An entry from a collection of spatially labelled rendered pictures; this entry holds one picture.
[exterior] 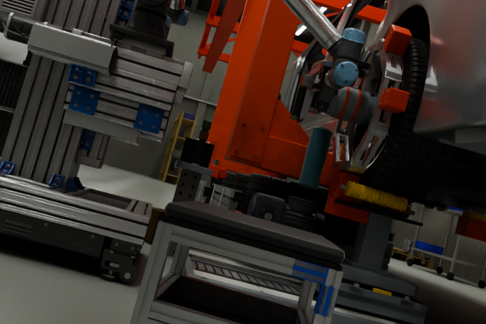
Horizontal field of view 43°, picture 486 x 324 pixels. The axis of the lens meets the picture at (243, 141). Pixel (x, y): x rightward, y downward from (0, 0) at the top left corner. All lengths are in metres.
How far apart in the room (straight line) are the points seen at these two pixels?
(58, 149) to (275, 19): 1.24
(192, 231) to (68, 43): 1.07
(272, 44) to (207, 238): 1.92
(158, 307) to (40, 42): 1.15
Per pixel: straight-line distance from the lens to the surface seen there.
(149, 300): 1.17
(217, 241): 1.14
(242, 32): 4.96
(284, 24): 3.00
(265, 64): 2.95
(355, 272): 2.38
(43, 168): 2.36
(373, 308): 2.37
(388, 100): 2.23
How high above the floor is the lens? 0.39
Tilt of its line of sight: 4 degrees up
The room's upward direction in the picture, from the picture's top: 15 degrees clockwise
